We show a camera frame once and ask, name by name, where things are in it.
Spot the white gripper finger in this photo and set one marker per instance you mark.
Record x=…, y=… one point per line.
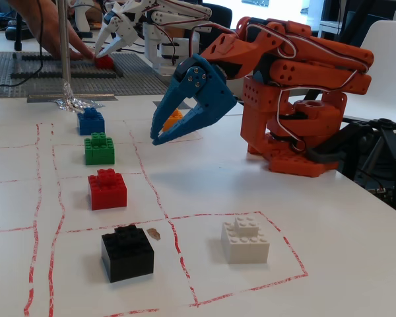
x=109, y=29
x=118, y=43

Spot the crumpled aluminium foil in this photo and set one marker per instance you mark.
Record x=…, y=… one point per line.
x=76, y=104

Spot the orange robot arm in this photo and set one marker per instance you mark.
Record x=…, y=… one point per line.
x=316, y=66

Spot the silver metal pole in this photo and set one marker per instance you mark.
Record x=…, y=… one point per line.
x=63, y=39

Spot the black office chair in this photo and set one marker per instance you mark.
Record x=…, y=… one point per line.
x=221, y=14

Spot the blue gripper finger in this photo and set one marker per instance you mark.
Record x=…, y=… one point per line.
x=198, y=122
x=191, y=82

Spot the black lego block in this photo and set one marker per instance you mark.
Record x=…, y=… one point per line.
x=127, y=257

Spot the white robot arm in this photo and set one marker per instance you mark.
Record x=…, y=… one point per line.
x=165, y=36

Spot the person's bare forearm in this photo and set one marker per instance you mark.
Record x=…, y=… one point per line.
x=29, y=13

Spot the brown paper scrap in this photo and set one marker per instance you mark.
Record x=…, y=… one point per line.
x=154, y=233

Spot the blue lego block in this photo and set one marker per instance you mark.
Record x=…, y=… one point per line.
x=90, y=123

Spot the grey lego baseplate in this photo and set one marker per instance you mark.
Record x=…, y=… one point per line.
x=135, y=82

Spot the black table clamp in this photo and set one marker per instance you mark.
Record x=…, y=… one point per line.
x=343, y=138

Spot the white plastic chair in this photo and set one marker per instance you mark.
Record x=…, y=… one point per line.
x=389, y=49

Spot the dark grey lego brick row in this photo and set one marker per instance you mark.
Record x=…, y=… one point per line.
x=85, y=75

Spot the person's bare hand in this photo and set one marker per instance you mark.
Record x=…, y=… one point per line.
x=76, y=43

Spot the grey tape marker patch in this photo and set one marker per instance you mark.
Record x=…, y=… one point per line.
x=184, y=105

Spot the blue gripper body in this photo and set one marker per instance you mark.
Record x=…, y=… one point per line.
x=214, y=96

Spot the long dark tape strip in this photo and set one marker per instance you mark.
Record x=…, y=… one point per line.
x=46, y=98

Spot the green lego block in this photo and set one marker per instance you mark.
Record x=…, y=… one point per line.
x=99, y=152

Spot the small red lego block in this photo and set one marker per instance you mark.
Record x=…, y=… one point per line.
x=105, y=62

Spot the white lego block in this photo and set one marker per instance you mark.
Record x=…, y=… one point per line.
x=245, y=246

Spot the orange lego block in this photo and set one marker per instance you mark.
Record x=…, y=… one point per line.
x=171, y=123

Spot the large red lego block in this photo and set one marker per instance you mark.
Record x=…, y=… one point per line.
x=107, y=195

